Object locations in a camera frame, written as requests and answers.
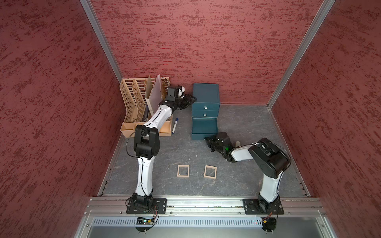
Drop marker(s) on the brown cardboard divider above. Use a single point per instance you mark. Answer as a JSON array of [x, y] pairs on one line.
[[148, 87]]

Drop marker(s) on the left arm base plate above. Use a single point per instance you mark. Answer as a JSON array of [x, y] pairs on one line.
[[159, 206]]

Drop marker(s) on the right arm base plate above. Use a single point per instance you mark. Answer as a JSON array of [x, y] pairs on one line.
[[251, 206]]

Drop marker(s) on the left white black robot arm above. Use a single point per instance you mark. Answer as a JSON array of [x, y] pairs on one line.
[[147, 146]]

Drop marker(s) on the aluminium mounting rail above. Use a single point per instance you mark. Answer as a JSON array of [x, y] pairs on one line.
[[205, 206]]

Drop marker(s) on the pink brooch box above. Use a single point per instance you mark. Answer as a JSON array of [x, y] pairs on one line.
[[210, 172], [183, 171]]

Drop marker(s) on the tan plastic file organizer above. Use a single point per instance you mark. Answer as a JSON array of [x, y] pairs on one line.
[[137, 111]]

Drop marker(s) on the teal top drawer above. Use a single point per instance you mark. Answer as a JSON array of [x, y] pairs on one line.
[[205, 106]]

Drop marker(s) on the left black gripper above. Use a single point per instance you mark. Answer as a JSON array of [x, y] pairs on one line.
[[188, 97]]

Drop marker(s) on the pink folder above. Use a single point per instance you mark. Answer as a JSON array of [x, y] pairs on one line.
[[155, 96]]

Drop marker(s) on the blue white marker pen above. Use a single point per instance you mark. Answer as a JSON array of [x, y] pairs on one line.
[[174, 126]]

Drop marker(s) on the teal drawer cabinet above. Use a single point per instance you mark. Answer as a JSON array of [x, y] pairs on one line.
[[205, 92]]

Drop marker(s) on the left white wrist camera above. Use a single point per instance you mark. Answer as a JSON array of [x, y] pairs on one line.
[[175, 92]]

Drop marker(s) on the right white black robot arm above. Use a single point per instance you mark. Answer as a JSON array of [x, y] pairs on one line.
[[271, 159]]

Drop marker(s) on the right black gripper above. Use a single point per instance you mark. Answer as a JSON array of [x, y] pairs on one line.
[[209, 140]]

